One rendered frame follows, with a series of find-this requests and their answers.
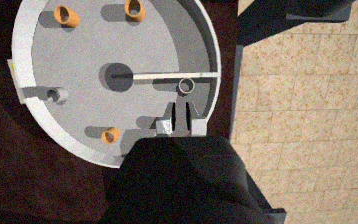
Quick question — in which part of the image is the bronze bushing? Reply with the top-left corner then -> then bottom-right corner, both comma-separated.
101,127 -> 120,144
124,0 -> 145,22
54,5 -> 79,28

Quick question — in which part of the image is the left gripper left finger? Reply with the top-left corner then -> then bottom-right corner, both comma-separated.
155,102 -> 176,137

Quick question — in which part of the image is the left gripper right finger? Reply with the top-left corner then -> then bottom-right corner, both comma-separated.
186,102 -> 207,137

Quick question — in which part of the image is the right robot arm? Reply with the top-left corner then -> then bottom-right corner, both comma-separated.
295,0 -> 356,18

